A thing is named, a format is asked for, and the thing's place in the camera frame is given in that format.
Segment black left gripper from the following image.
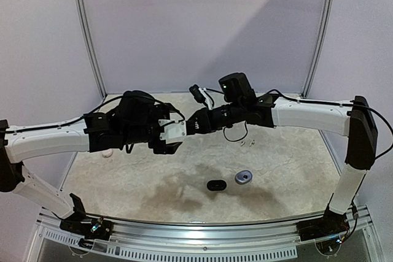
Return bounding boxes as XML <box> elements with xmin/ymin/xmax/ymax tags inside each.
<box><xmin>122</xmin><ymin>102</ymin><xmax>182</xmax><ymax>155</ymax></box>

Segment black earbud charging case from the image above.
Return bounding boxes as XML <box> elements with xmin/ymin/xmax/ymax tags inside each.
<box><xmin>206</xmin><ymin>179</ymin><xmax>227</xmax><ymax>191</ymax></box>

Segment purple earbud charging case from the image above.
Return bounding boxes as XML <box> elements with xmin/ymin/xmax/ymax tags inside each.
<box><xmin>235</xmin><ymin>170</ymin><xmax>253</xmax><ymax>185</ymax></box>

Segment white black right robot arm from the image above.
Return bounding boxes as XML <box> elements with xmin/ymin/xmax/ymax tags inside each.
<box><xmin>187</xmin><ymin>72</ymin><xmax>378</xmax><ymax>245</ymax></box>

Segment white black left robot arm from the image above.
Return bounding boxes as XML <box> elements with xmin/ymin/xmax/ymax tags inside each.
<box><xmin>1</xmin><ymin>91</ymin><xmax>185</xmax><ymax>241</ymax></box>

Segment pink earbud charging case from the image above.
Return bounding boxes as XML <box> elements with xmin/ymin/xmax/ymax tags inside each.
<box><xmin>101</xmin><ymin>149</ymin><xmax>113</xmax><ymax>158</ymax></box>

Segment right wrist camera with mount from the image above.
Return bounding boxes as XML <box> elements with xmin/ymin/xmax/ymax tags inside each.
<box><xmin>189</xmin><ymin>84</ymin><xmax>215</xmax><ymax>110</ymax></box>

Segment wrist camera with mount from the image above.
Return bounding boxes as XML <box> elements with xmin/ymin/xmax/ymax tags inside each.
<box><xmin>158</xmin><ymin>119</ymin><xmax>187</xmax><ymax>141</ymax></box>
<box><xmin>189</xmin><ymin>84</ymin><xmax>215</xmax><ymax>110</ymax></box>

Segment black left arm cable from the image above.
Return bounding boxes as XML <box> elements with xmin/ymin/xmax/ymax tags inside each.
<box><xmin>6</xmin><ymin>94</ymin><xmax>185</xmax><ymax>136</ymax></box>

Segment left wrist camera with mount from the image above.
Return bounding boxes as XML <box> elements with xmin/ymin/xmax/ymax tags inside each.
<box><xmin>158</xmin><ymin>119</ymin><xmax>187</xmax><ymax>141</ymax></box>

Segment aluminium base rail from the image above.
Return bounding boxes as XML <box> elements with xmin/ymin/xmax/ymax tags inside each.
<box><xmin>26</xmin><ymin>206</ymin><xmax>384</xmax><ymax>261</ymax></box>

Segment left aluminium frame post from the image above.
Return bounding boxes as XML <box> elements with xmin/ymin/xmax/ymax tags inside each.
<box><xmin>75</xmin><ymin>0</ymin><xmax>107</xmax><ymax>98</ymax></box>

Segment aluminium frame post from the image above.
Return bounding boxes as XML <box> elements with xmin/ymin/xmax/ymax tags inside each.
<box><xmin>75</xmin><ymin>0</ymin><xmax>107</xmax><ymax>98</ymax></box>
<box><xmin>301</xmin><ymin>0</ymin><xmax>333</xmax><ymax>97</ymax></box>

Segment right aluminium frame post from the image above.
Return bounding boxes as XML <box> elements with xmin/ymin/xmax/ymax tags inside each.
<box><xmin>301</xmin><ymin>0</ymin><xmax>333</xmax><ymax>97</ymax></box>

